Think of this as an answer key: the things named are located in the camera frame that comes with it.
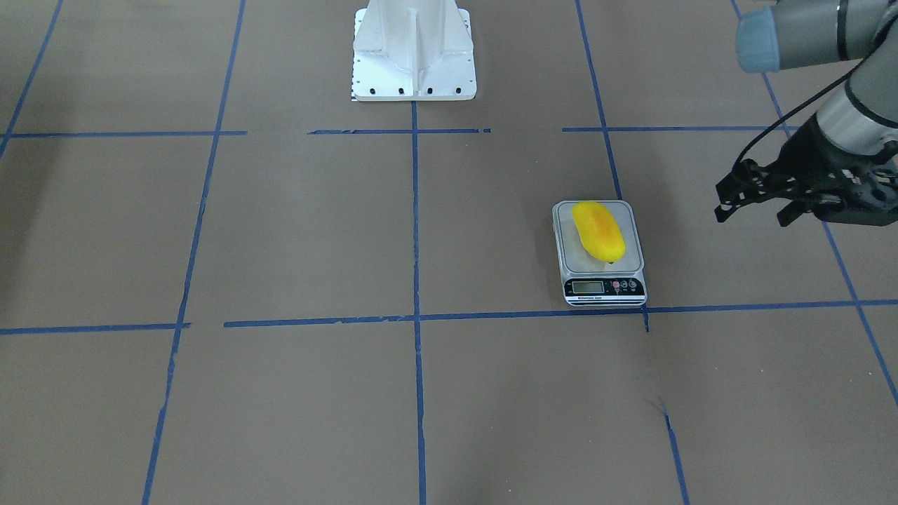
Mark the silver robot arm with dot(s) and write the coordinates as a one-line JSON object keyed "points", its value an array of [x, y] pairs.
{"points": [[860, 109]]}

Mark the silver digital kitchen scale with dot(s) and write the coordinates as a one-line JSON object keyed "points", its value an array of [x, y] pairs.
{"points": [[589, 282]]}

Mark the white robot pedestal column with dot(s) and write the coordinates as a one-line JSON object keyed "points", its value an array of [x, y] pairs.
{"points": [[413, 50]]}

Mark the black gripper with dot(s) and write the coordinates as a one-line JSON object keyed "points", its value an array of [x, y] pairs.
{"points": [[816, 156]]}

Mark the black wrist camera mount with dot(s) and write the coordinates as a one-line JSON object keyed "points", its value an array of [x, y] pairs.
{"points": [[867, 195]]}

